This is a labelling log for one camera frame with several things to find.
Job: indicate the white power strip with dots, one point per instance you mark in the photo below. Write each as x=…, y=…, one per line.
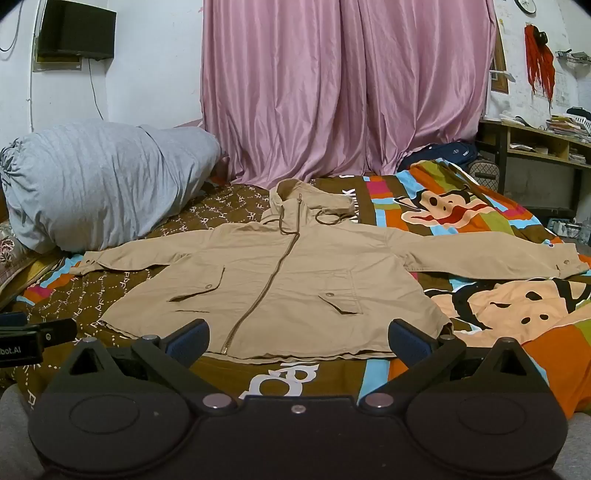
x=565, y=227

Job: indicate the wall clock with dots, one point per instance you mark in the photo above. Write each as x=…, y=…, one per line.
x=526, y=4

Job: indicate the pink curtain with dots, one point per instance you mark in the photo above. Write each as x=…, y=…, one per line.
x=341, y=92

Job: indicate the brown patterned bag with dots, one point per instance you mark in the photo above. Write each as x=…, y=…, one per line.
x=484, y=170

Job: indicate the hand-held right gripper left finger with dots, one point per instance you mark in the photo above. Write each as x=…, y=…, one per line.
x=191, y=340

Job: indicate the dark blue backpack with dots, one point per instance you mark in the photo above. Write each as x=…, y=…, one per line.
x=450, y=152

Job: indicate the floral patterned pillow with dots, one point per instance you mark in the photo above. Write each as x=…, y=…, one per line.
x=11, y=258

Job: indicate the colourful cartoon printed bed sheet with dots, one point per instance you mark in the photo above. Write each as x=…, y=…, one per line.
x=503, y=323

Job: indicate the grey bundled pillow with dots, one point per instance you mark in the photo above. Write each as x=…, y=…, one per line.
x=97, y=184

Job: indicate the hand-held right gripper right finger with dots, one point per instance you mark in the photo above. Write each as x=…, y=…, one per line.
x=407, y=341

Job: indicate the black wall television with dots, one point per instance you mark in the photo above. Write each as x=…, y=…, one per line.
x=76, y=27

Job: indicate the white plastic basket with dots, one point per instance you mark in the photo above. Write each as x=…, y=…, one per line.
x=579, y=121

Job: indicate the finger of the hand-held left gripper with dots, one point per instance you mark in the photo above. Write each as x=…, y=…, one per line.
x=62, y=332

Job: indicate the red tassel wall hanging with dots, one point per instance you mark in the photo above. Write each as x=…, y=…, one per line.
x=539, y=57

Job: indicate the wooden shelf desk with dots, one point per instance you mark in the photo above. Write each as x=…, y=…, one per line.
x=540, y=143

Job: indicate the framed wall picture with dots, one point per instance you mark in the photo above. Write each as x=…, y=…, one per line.
x=498, y=62

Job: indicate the beige hooded jacket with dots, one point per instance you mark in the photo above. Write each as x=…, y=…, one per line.
x=286, y=281

